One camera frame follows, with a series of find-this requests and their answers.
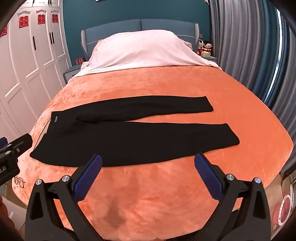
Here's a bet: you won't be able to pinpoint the red box on nightstand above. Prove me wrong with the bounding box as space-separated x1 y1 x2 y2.
75 57 85 65

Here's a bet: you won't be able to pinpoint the doll figurines pair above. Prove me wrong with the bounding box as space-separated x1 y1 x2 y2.
197 39 212 57

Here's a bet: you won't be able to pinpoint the blue upholstered headboard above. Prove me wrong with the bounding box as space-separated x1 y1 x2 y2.
80 19 200 61

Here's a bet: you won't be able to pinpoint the orange plush bed blanket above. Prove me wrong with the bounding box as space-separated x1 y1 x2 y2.
12 66 293 240

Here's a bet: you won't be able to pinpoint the pink round object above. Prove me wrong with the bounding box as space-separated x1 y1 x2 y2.
273 184 294 227

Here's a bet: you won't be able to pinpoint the grey curtain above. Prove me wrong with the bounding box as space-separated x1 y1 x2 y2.
209 0 296 137

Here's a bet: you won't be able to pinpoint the black pants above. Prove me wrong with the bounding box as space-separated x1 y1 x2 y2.
30 95 240 167

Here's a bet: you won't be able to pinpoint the white wardrobe with red decals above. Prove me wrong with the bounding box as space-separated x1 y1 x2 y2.
1 0 71 141

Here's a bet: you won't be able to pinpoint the grey left nightstand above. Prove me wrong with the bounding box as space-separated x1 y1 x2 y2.
63 64 81 84

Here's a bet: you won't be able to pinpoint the white pillow cover sheet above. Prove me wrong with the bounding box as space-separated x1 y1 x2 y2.
75 30 220 77

